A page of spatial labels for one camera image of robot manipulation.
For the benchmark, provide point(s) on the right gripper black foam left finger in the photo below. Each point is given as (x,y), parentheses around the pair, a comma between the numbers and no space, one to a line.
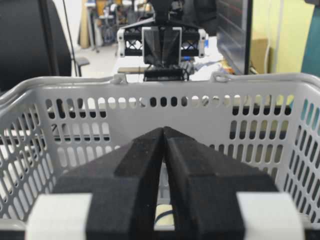
(112,197)

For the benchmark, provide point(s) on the right gripper black foam right finger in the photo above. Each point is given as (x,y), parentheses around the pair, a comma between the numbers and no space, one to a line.
(217,197)

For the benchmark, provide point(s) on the black and white opposite gripper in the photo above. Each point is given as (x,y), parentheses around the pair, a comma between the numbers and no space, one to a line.
(163,44)

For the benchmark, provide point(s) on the cream item in basket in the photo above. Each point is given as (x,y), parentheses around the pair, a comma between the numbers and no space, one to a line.
(164,215)

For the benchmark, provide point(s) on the grey plastic shopping basket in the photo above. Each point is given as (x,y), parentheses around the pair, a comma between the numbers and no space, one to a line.
(49,125)

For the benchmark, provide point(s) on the dark monitor panel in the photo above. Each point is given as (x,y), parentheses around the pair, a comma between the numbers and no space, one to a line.
(234,30)

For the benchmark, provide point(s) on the cardboard box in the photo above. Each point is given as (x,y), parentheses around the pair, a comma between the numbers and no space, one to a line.
(258,48)

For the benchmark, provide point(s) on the black office chair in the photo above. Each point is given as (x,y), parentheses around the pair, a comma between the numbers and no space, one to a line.
(23,50)

